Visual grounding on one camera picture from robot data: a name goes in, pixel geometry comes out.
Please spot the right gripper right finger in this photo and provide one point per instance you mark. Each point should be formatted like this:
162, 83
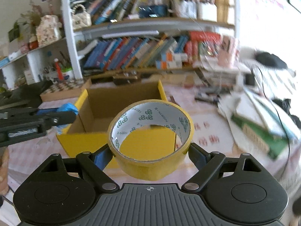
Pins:
208, 165

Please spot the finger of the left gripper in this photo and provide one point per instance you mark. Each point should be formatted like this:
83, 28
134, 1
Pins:
49, 119

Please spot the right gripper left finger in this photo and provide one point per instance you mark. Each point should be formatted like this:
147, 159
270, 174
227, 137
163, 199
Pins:
92, 166

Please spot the yellow tape roll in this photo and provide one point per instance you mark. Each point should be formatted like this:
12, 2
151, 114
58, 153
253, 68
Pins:
147, 113

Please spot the blue item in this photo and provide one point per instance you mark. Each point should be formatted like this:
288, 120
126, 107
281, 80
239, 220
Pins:
64, 107

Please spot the black Yamaha keyboard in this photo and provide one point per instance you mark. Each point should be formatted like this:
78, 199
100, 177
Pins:
26, 96

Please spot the pink checkered tablecloth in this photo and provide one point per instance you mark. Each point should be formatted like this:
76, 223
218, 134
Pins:
212, 132

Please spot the yellow cardboard box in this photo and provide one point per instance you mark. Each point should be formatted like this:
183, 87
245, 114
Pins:
99, 106

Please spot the wooden chess board box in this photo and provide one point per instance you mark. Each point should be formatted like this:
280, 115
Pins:
65, 90

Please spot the red orange tall bottle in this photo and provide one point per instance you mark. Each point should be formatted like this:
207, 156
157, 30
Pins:
58, 69

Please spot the white green lid jar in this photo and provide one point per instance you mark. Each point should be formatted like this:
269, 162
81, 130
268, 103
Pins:
68, 74

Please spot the green thick book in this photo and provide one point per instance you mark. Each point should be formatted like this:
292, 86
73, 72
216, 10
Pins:
270, 144

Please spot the floral paper house box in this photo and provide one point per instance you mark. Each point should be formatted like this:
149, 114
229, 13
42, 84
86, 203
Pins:
48, 30

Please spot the black power adapter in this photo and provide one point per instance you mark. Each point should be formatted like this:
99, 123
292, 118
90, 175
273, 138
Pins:
249, 79

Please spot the pink cup holder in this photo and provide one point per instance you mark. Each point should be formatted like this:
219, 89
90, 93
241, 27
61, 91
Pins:
227, 51

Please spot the white bookshelf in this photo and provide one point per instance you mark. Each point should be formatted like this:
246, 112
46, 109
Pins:
11, 10

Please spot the row of leaning books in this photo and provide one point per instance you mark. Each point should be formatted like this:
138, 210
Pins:
135, 52

